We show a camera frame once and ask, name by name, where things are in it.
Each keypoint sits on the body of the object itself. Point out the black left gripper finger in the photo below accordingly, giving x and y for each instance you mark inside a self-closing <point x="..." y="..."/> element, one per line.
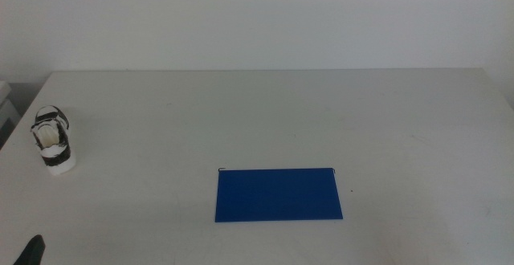
<point x="33" y="253"/>

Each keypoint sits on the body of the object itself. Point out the black and white shoe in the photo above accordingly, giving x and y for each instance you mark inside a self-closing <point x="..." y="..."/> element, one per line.
<point x="56" y="158"/>

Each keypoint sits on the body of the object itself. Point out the blue rectangular mat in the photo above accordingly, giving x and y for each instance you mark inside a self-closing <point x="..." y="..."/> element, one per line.
<point x="277" y="194"/>

